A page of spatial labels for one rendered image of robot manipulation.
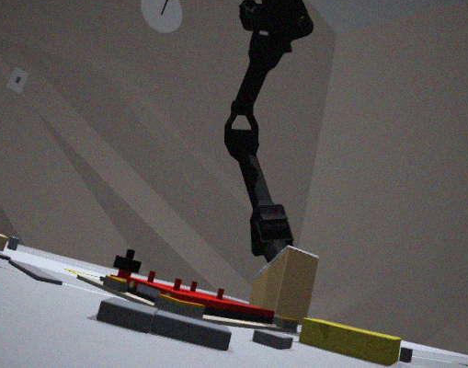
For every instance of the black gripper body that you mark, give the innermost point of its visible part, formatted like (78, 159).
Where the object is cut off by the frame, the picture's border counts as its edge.
(293, 29)

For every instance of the black rubber tyre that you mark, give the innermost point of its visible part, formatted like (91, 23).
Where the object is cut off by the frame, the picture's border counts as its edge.
(127, 264)

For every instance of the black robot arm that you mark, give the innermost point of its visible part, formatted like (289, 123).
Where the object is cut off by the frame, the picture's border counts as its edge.
(270, 229)

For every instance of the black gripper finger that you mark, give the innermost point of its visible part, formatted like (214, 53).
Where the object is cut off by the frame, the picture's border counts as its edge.
(289, 10)

